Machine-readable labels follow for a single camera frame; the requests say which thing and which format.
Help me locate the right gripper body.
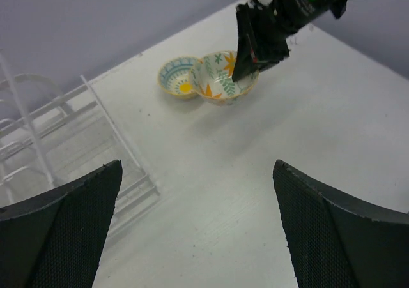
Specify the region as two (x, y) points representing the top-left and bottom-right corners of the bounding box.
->
(238, 0), (329, 61)

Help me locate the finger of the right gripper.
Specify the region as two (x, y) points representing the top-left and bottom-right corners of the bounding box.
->
(232, 6), (258, 82)

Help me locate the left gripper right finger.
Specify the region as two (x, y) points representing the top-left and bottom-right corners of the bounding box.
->
(272, 160), (408, 287)

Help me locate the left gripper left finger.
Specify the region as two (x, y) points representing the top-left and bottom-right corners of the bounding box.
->
(1, 160), (123, 287)

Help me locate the white floral patterned bowl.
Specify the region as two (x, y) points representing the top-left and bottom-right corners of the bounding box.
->
(189, 51), (259, 106)

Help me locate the blue yellow patterned bowl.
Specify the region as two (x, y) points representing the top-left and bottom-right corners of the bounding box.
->
(157, 56), (199, 100)

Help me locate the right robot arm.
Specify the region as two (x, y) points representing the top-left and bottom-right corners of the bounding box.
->
(232, 0), (348, 82)

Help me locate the white wire dish rack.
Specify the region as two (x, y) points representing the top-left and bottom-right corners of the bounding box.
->
(1, 57), (160, 231)

